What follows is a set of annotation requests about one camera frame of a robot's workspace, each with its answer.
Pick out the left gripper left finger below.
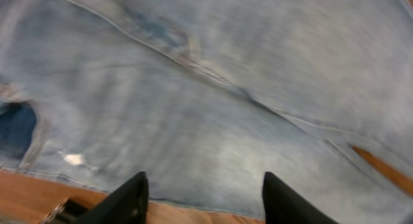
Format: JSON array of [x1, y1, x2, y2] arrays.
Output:
[[74, 172, 149, 224]]

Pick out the light blue denim jeans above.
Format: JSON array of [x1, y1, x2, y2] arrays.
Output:
[[1, 0, 412, 223]]

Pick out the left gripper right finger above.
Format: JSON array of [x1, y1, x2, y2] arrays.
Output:
[[262, 172, 337, 224]]

